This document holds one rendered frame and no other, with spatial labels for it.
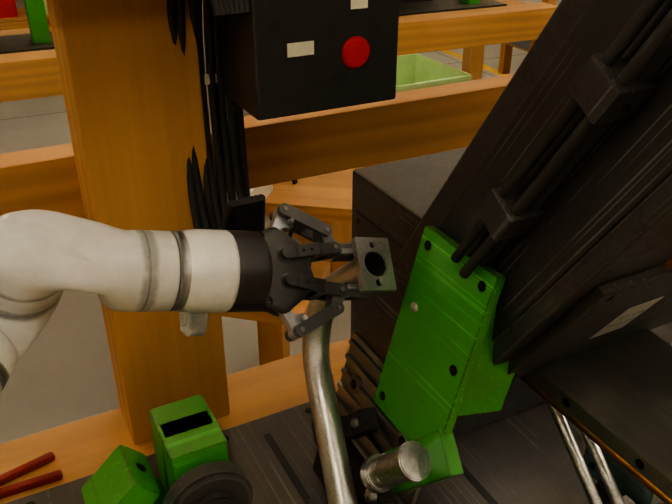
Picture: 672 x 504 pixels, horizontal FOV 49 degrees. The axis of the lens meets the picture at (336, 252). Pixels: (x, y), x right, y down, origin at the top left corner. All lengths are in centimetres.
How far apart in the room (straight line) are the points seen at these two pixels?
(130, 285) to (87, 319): 241
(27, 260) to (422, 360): 38
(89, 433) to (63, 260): 56
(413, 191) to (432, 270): 19
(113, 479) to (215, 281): 19
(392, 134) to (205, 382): 45
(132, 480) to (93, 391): 201
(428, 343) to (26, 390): 213
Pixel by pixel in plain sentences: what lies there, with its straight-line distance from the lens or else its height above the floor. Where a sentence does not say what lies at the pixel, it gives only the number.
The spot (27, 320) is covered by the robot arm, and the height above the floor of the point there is 127.
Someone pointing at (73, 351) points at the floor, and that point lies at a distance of 286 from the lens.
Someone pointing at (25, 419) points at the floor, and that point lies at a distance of 261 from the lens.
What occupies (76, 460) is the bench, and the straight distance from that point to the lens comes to 109.
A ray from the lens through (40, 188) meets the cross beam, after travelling 96.
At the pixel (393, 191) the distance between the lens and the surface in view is 89.
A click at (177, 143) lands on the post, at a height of 130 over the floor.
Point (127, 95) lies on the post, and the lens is 85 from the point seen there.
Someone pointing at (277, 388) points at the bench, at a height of 88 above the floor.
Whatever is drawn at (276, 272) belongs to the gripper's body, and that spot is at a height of 126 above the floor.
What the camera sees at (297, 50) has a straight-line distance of 79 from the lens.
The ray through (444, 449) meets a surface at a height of 110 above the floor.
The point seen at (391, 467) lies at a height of 108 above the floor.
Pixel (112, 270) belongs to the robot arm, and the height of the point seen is 131.
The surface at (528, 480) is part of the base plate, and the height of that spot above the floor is 90.
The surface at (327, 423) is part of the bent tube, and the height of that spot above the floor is 107.
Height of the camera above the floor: 160
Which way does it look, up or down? 29 degrees down
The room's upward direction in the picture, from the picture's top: straight up
